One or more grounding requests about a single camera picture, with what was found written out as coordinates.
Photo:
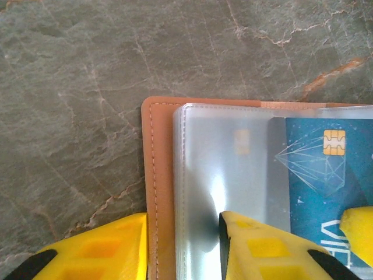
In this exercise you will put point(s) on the brown leather card holder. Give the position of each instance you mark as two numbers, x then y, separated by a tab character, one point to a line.
158	175

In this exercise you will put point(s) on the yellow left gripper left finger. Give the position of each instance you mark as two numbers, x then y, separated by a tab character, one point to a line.
102	256

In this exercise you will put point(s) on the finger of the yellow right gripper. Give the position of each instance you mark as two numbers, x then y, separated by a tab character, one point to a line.
361	233

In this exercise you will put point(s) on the blue diamond print credit card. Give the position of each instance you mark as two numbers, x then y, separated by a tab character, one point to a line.
314	189

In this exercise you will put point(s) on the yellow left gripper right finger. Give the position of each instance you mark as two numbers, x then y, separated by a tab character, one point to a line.
262	256

